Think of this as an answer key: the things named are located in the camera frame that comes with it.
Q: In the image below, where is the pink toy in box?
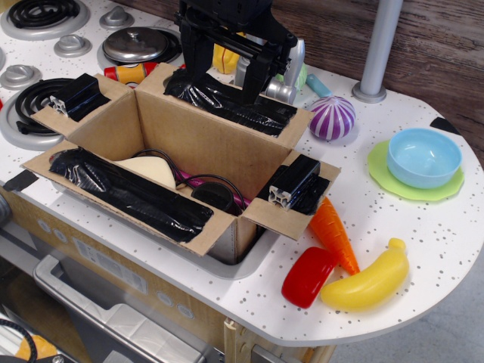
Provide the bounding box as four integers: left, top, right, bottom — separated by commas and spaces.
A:
173, 170, 251, 210

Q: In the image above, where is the open cardboard box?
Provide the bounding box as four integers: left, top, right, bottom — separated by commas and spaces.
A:
25, 64, 340, 265

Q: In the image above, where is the black stove burner coil top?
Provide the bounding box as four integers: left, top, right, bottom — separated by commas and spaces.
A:
8, 0, 80, 29

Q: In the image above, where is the black cable in box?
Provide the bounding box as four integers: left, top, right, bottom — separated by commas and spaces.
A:
130, 148, 245, 213

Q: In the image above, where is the orange toy carrot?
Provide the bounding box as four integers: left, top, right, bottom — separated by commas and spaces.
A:
309, 197, 360, 275

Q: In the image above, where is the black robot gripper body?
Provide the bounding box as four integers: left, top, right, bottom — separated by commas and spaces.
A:
175, 1, 296, 74

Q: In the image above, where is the grey stove knob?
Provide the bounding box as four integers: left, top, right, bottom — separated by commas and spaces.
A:
99, 7, 135, 30
1, 64, 42, 90
54, 34, 92, 58

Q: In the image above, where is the black aluminium extrusion right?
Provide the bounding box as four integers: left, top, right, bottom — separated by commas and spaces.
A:
268, 155, 321, 211

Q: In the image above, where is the grey stove knob middle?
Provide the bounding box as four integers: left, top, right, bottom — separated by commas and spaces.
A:
54, 34, 92, 58

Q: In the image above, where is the cream foam piece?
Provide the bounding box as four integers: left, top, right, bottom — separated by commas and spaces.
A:
114, 156, 176, 189

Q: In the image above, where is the purple striped toy onion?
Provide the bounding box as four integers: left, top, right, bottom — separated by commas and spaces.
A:
309, 96, 356, 141

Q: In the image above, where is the yellow toy banana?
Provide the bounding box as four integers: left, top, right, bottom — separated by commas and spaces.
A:
320, 238, 410, 312

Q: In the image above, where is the red orange toy can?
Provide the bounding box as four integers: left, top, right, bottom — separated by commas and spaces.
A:
104, 62, 158, 85

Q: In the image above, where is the black stove burner coil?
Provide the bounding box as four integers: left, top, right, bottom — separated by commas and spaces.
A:
14, 78, 73, 136
8, 0, 80, 29

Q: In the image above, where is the grey metal pole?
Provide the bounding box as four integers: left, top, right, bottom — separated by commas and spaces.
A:
352, 0, 403, 104

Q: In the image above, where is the silver pot lid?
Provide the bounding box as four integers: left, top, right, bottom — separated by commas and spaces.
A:
102, 26, 169, 63

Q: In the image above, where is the grey stove knob lower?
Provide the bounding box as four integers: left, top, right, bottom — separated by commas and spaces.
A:
1, 64, 42, 90

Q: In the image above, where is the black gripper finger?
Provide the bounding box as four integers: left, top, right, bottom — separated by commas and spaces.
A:
181, 33, 214, 85
242, 56, 275, 104

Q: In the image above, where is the teal toy handle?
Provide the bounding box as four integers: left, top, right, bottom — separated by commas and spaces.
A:
306, 74, 333, 98

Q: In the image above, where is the grey stove knob upper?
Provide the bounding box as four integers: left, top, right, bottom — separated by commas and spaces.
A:
99, 7, 135, 30

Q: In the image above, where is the green plastic plate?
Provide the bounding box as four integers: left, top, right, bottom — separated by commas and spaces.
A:
367, 140, 464, 201

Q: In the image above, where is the red toy block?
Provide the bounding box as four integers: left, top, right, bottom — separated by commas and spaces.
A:
281, 247, 337, 309

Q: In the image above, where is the black aluminium extrusion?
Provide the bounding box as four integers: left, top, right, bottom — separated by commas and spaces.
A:
268, 155, 321, 211
50, 73, 101, 122

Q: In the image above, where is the black stove burner coil left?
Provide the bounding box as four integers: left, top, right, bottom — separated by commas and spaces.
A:
14, 78, 73, 136

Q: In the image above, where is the light blue plastic bowl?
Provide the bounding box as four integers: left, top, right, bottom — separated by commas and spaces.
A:
386, 128, 463, 189

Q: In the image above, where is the black aluminium extrusion left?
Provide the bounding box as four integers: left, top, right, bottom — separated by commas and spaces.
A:
50, 73, 101, 122

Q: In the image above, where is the silver toy faucet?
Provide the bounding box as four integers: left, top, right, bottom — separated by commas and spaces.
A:
234, 37, 306, 106

